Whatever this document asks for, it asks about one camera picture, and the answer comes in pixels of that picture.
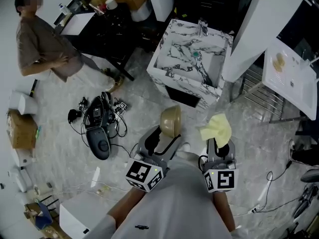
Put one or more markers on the white mug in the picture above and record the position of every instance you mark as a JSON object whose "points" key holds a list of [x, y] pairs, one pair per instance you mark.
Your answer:
{"points": [[111, 4]]}

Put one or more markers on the white rectangular basin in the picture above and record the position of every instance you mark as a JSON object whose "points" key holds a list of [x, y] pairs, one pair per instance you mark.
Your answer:
{"points": [[78, 24]]}

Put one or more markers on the black marble table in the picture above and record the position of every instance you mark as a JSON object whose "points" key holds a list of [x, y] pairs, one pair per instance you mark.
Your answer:
{"points": [[107, 36]]}

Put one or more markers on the white ceramic sink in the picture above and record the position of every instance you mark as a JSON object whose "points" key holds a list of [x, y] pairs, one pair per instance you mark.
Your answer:
{"points": [[281, 86]]}

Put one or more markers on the yellow sponge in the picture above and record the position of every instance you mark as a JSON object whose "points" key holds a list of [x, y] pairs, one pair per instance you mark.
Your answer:
{"points": [[277, 66]]}

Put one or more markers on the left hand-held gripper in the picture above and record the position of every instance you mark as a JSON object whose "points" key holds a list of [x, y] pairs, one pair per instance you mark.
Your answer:
{"points": [[139, 174]]}

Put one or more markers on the white power strip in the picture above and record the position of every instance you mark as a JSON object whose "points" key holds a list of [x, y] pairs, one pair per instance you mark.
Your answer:
{"points": [[253, 210]]}

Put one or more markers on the person's white shirt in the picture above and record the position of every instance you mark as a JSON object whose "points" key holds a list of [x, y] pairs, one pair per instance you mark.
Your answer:
{"points": [[174, 203]]}

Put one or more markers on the white plastic roll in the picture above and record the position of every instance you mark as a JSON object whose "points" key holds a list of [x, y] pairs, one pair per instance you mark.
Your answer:
{"points": [[140, 12]]}

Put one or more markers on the black round device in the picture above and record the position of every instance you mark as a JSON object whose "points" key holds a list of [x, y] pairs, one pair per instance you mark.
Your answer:
{"points": [[74, 115]]}

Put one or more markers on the person's right forearm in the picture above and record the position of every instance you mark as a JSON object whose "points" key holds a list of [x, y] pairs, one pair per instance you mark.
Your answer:
{"points": [[223, 208]]}

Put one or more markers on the small black white tracker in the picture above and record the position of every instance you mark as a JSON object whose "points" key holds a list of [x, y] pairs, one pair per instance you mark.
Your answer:
{"points": [[123, 106]]}

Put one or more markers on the tan bowl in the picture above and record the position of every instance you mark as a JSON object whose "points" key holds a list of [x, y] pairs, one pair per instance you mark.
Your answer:
{"points": [[170, 123]]}

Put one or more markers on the person's left forearm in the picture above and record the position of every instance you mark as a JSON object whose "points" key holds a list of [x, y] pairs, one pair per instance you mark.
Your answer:
{"points": [[124, 208]]}

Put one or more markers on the chrome faucet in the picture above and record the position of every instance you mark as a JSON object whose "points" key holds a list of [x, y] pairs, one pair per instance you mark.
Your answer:
{"points": [[202, 29]]}

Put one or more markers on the white floor fixture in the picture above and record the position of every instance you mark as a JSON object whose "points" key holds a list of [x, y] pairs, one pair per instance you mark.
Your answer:
{"points": [[21, 158]]}

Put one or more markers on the white pump bottle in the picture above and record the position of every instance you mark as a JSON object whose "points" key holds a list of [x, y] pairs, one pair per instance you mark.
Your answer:
{"points": [[64, 9]]}

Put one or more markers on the green drain plug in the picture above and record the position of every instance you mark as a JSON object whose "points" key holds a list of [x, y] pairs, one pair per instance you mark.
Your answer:
{"points": [[196, 53]]}

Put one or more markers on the small cardboard box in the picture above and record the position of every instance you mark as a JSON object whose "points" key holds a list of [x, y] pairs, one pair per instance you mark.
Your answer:
{"points": [[21, 131]]}

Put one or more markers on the metal towel rack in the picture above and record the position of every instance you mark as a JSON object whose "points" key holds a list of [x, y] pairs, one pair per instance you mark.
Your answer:
{"points": [[261, 93]]}

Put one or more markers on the small red rag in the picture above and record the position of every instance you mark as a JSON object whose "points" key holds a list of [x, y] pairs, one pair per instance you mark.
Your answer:
{"points": [[102, 9]]}

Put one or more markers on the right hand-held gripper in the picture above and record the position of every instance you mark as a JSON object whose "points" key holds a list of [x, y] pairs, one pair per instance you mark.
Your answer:
{"points": [[224, 179]]}

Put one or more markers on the black bicycle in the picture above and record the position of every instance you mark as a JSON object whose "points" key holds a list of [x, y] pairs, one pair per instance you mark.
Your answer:
{"points": [[305, 200]]}

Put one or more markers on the white box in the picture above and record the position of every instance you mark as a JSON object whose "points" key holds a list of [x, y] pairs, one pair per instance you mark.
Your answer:
{"points": [[79, 215]]}

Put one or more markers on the person's white shoe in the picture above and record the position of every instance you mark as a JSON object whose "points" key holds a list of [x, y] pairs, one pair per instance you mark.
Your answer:
{"points": [[185, 147]]}

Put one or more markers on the marble sink cabinet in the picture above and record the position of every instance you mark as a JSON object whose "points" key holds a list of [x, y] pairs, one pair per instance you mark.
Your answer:
{"points": [[174, 81]]}

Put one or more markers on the yellow cloth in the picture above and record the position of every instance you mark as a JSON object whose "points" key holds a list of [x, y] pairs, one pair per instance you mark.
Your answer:
{"points": [[216, 131]]}

